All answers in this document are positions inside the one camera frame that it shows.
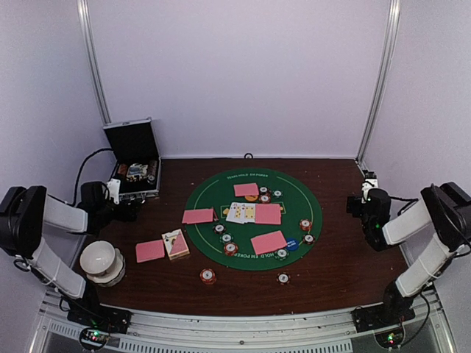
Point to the placed green chip stack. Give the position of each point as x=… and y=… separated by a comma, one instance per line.
x=277, y=194

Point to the left chip row in case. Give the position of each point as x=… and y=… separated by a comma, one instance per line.
x=122, y=170

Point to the green chips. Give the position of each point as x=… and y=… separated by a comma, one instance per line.
x=281, y=254

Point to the aluminium frame post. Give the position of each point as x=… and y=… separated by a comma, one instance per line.
x=389, y=43
x=87, y=32

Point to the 20 chips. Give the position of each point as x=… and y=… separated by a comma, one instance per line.
x=226, y=238

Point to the right aluminium frame post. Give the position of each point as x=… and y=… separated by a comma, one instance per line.
x=389, y=43

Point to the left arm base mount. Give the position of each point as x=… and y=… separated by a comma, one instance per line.
x=108, y=320

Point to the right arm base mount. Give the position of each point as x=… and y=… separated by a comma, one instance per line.
x=376, y=317

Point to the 100 chips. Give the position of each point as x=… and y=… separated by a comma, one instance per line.
x=219, y=229

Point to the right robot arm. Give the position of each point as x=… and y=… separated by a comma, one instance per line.
x=440, y=216

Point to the right chip row in case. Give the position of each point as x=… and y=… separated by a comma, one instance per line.
x=152, y=171

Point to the dealt cards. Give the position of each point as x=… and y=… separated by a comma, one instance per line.
x=248, y=189
x=269, y=242

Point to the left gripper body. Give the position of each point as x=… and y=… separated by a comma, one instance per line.
x=123, y=216

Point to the front aluminium rail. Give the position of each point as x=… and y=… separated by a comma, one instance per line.
x=327, y=331

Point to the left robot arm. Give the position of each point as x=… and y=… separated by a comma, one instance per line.
x=28, y=214

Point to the chip row in case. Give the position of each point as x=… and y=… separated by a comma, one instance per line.
x=152, y=171
x=122, y=170

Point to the card pack in case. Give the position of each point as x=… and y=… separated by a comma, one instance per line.
x=136, y=172

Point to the red 5 chip stack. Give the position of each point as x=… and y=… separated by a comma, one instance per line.
x=207, y=276

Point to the blue small blind button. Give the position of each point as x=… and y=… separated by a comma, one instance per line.
x=292, y=244

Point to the card deck box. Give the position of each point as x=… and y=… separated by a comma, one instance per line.
x=175, y=244

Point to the white ceramic bowl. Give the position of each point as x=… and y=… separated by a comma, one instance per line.
x=96, y=258

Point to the orange big blind button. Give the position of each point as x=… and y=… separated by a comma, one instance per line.
x=251, y=198

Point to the face-up queen card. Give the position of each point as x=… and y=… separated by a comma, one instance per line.
x=235, y=213

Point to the red chips mat edge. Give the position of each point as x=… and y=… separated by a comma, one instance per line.
x=305, y=225

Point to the dealt red-backed card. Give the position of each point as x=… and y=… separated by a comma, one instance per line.
x=198, y=216

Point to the left aluminium frame post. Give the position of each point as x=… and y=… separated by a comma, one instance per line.
x=87, y=32

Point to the aluminium poker case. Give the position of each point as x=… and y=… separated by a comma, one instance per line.
x=134, y=142

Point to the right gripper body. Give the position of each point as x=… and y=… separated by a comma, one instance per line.
x=353, y=203

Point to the round green poker mat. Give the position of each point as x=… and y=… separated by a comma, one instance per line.
x=297, y=203

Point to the red-backed playing card deck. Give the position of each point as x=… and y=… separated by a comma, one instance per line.
x=151, y=250

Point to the stacked white bowls below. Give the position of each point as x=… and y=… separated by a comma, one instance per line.
x=113, y=275

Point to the red chips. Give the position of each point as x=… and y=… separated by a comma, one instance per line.
x=264, y=199
x=230, y=248

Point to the orange black 100 chip stack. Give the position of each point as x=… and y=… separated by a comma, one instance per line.
x=308, y=239

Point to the face-down community cards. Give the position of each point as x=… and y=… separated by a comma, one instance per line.
x=268, y=214

